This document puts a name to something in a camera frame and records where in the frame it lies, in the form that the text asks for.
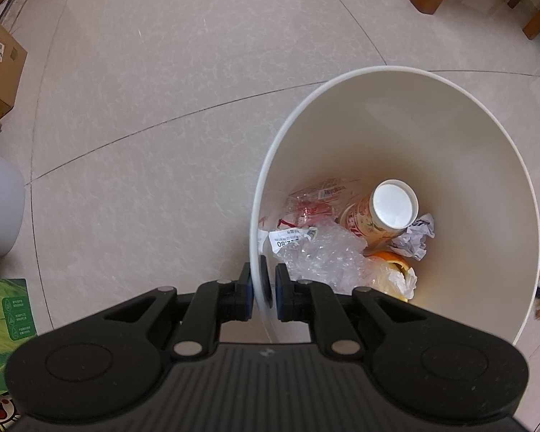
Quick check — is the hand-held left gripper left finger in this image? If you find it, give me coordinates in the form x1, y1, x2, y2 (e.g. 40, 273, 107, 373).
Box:
103, 262, 255, 361

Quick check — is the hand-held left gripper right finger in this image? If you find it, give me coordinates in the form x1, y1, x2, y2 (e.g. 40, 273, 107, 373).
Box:
274, 264, 426, 361

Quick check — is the clear plastic bag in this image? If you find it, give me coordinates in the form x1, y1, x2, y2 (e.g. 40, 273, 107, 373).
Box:
258, 225, 379, 295

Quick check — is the transparent red-printed wrapper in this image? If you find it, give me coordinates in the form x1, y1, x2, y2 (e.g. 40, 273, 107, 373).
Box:
276, 179, 358, 230

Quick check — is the orange peel half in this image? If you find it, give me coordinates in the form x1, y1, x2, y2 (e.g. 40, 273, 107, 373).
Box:
366, 252, 418, 303

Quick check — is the yellow milk tea cup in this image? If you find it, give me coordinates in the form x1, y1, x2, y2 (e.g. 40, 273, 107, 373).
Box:
342, 179, 419, 240

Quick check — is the white paper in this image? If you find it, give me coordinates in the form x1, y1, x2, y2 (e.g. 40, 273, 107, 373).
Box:
389, 213, 436, 261

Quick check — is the white plastic trash bin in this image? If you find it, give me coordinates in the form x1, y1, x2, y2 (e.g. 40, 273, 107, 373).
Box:
249, 67, 540, 347

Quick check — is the green printed carton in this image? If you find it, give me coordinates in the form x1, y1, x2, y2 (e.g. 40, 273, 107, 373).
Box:
0, 278, 37, 432

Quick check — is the white round appliance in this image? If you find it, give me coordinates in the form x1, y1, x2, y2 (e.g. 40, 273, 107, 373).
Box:
0, 148, 28, 258

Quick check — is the brown cardboard box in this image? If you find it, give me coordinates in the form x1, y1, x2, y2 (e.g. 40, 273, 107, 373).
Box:
0, 2, 28, 109

